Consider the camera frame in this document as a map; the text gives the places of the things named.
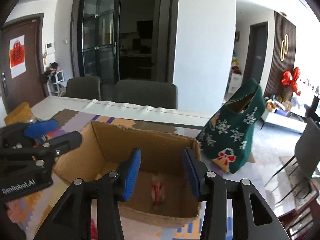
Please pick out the red white candy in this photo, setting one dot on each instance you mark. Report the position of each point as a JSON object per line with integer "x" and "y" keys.
{"x": 157, "y": 190}

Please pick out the grey dining chair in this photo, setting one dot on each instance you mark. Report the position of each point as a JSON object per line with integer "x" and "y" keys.
{"x": 87, "y": 87}
{"x": 146, "y": 93}

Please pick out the red bow decoration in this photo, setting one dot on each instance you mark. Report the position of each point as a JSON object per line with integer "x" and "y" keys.
{"x": 290, "y": 78}

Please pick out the brown cardboard box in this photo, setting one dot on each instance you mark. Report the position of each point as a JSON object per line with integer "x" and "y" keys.
{"x": 104, "y": 146}

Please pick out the red fu door poster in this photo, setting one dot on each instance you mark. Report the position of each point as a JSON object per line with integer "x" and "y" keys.
{"x": 17, "y": 56}

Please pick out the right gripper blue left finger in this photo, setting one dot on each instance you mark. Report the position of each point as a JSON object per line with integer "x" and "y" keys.
{"x": 128, "y": 173}

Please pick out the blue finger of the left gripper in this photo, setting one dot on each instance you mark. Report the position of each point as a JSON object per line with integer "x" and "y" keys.
{"x": 58, "y": 146}
{"x": 52, "y": 125}

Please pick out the brown entrance door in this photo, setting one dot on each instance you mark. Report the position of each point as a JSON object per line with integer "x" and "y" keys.
{"x": 27, "y": 87}

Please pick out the grey dining chair right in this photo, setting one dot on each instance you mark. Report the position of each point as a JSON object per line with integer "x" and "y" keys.
{"x": 146, "y": 93}

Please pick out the blue pepsi can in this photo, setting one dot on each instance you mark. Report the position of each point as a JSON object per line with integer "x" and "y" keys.
{"x": 36, "y": 128}

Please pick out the green christmas felt bag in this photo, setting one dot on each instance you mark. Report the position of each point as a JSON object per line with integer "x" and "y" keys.
{"x": 226, "y": 139}

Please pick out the gold wall ornament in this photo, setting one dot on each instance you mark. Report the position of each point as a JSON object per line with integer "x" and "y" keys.
{"x": 284, "y": 48}

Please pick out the colourful patterned tablecloth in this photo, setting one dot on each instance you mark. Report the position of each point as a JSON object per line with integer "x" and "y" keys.
{"x": 70, "y": 218}

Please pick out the dark chair at right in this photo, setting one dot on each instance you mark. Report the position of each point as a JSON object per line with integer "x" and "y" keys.
{"x": 306, "y": 155}

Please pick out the white low tv cabinet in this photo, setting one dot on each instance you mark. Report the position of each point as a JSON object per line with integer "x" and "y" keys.
{"x": 282, "y": 121}

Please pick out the black glass sliding door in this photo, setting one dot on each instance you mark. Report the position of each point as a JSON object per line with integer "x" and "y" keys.
{"x": 124, "y": 39}

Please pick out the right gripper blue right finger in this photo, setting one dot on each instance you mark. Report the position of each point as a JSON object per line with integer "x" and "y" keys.
{"x": 195, "y": 172}

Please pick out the white shelf with items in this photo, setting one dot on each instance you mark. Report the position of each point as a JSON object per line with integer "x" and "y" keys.
{"x": 53, "y": 77}

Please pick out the grey dining chair left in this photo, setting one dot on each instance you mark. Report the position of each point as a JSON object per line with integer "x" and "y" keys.
{"x": 87, "y": 87}

